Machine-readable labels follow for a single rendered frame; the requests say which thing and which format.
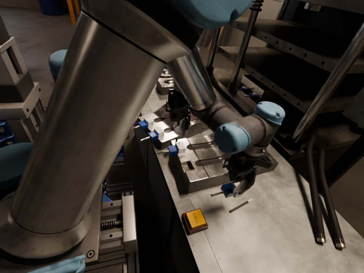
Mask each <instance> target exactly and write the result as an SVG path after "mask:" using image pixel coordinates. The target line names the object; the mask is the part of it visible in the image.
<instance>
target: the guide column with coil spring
mask: <svg viewBox="0 0 364 273"><path fill-rule="evenodd" d="M253 4H254V5H261V4H262V3H257V2H254V3H253ZM252 8H255V9H260V6H252ZM258 13H259V11H254V10H251V12H250V16H249V19H248V22H247V25H246V28H245V32H244V36H243V39H242V42H241V45H240V49H239V52H238V55H237V59H236V63H235V66H234V69H233V72H232V75H231V79H230V82H229V86H228V88H227V89H228V90H230V91H233V90H234V87H235V84H236V81H237V77H238V74H239V71H240V69H241V66H242V63H243V60H244V56H245V53H246V50H247V47H248V44H249V41H250V37H251V34H252V31H253V29H254V26H255V23H256V19H257V16H258Z"/></svg>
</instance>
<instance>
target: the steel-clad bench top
mask: <svg viewBox="0 0 364 273"><path fill-rule="evenodd" d="M213 89H214V92H215V94H216V96H217V99H218V101H219V102H221V103H222V104H224V105H225V106H227V108H229V109H230V110H232V111H233V112H235V113H236V114H238V115H239V116H240V117H242V116H241V115H240V113H239V112H238V111H237V110H236V109H235V108H234V107H233V106H232V105H231V104H230V103H229V102H228V101H227V100H226V99H225V98H224V97H223V96H222V95H221V94H220V93H219V92H218V91H217V90H216V89H215V88H214V87H213ZM167 100H168V95H161V94H160V92H159V90H158V88H157V84H156V85H155V87H154V88H153V90H152V92H151V94H150V96H149V98H148V100H147V101H146V103H145V105H144V107H143V109H142V111H141V115H142V116H143V115H146V114H149V113H153V112H155V111H157V110H158V109H159V108H160V107H161V106H163V105H164V104H166V101H167ZM242 118H243V117H242ZM152 144H153V147H154V150H155V153H156V155H157V158H158V160H159V164H160V166H161V169H162V172H163V174H164V177H165V180H166V182H167V186H168V188H169V191H170V193H171V196H172V199H173V202H174V204H175V208H176V209H177V213H178V215H179V218H180V221H181V224H182V226H183V229H184V231H185V235H186V237H187V240H188V243H189V245H190V248H191V251H192V253H193V256H194V259H195V262H196V264H197V267H198V270H199V272H200V273H364V239H363V238H362V237H361V236H360V235H359V234H358V233H357V232H356V231H355V230H354V229H353V227H352V226H351V225H350V224H349V223H348V222H347V221H346V220H345V219H344V218H343V217H342V216H341V215H340V214H339V213H338V212H337V211H336V210H335V212H336V215H337V218H338V221H339V225H340V228H341V232H342V235H343V239H344V243H345V245H346V248H345V249H339V248H337V247H336V243H335V239H334V235H333V232H332V227H331V224H330V221H329V217H328V213H327V209H326V205H325V202H324V199H323V197H322V196H321V195H320V194H318V196H319V200H320V206H321V212H322V219H323V226H324V232H325V236H326V243H319V242H317V238H316V230H315V223H314V215H313V207H312V203H311V195H310V187H309V183H308V182H307V181H306V180H305V179H304V178H303V177H302V176H301V175H300V174H299V173H298V172H297V171H296V170H295V169H294V168H293V167H292V166H291V165H290V164H289V163H288V162H287V161H286V160H285V159H284V158H283V157H282V156H281V155H280V154H279V153H278V152H277V151H276V150H275V149H274V148H273V147H272V146H271V145H270V144H269V145H268V147H267V149H266V150H267V151H268V152H269V153H270V155H271V156H272V157H273V158H274V159H275V160H276V161H277V162H278V165H277V166H276V168H275V169H274V170H273V171H270V172H266V173H262V174H258V175H256V177H255V183H254V185H253V186H252V187H251V188H250V189H248V190H247V191H246V192H245V193H243V195H242V196H240V197H237V198H234V197H233V196H232V197H228V198H225V196H224V194H220V195H217V196H213V197H212V196H211V193H215V192H218V191H221V187H222V185H218V186H215V187H211V188H207V189H204V190H200V191H197V192H193V193H189V194H187V192H186V190H185V188H184V185H183V183H182V180H181V178H180V176H179V174H178V171H177V169H176V167H175V165H174V162H173V160H172V158H171V156H170V155H169V153H162V154H158V152H162V151H166V150H167V148H165V149H162V150H161V149H160V148H159V147H158V146H157V145H156V143H155V142H154V141H152ZM223 185H224V184H223ZM251 198H252V199H253V201H251V202H249V203H247V204H245V205H244V206H242V207H240V208H238V209H237V210H235V211H233V212H231V213H230V212H229V211H230V210H232V209H233V208H235V207H237V206H238V205H240V204H242V203H244V202H246V201H248V200H249V199H251ZM199 208H200V209H201V211H202V213H203V215H204V218H205V220H206V222H207V224H208V226H209V227H208V229H206V230H203V231H200V232H197V233H194V234H192V235H189V234H188V231H187V229H186V226H185V223H184V221H183V218H182V213H185V212H189V211H192V210H196V209H199Z"/></svg>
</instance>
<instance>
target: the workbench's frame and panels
mask: <svg viewBox="0 0 364 273"><path fill-rule="evenodd" d="M134 134H135V137H136V138H137V141H138V144H139V147H140V151H141V155H142V158H143V161H144V164H145V168H146V172H147V180H149V182H150V185H151V188H152V192H153V195H154V199H155V203H156V205H157V209H158V212H159V216H160V219H161V223H162V226H163V229H164V233H165V236H166V240H167V243H166V245H167V249H168V251H170V253H171V257H172V260H173V264H174V267H175V271H176V273H200V272H199V270H198V267H197V264H196V262H195V259H194V256H193V253H192V251H191V248H190V245H189V242H188V240H187V237H186V235H185V231H184V229H183V226H182V224H181V221H180V218H179V215H178V213H177V209H176V207H175V204H174V202H173V199H172V196H171V193H170V191H169V188H168V186H167V182H166V180H165V177H164V174H163V171H162V169H161V166H160V164H159V160H158V158H157V155H156V153H155V150H154V147H153V144H152V142H151V140H150V139H147V140H144V141H142V142H140V140H141V139H143V138H146V137H148V135H147V134H146V132H145V131H144V130H141V129H140V128H136V129H134Z"/></svg>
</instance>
